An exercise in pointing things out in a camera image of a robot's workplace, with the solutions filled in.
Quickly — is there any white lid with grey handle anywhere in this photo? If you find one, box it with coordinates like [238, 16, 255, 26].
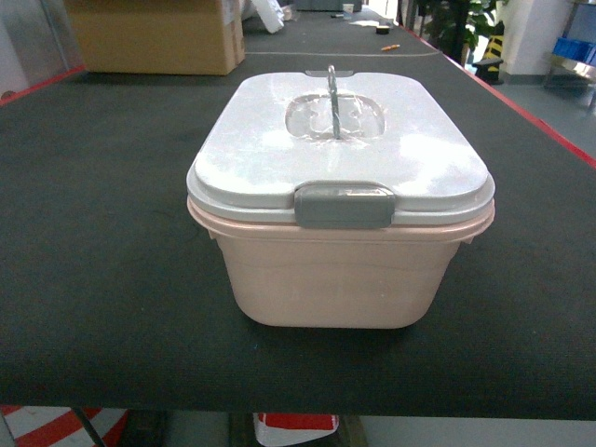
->
[186, 73, 495, 228]

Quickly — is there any pink plastic storage box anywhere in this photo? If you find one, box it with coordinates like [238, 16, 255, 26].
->
[187, 203, 495, 329]

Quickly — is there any brown cardboard box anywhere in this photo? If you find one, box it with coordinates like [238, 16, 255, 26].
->
[64, 1, 245, 75]

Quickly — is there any black felt table mat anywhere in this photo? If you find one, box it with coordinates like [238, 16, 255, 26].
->
[1, 13, 595, 420]

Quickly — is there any red white traffic cone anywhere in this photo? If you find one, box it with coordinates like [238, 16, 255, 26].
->
[252, 413, 340, 446]

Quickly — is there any green potted plant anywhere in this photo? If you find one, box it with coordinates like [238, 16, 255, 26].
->
[416, 1, 505, 65]

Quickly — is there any small blue bin right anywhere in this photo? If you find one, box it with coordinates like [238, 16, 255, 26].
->
[552, 37, 596, 66]

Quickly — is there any left red white cone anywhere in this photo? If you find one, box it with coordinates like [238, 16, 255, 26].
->
[1, 405, 129, 446]

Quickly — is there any yellow black striped post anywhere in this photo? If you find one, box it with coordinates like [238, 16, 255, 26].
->
[472, 35, 504, 85]

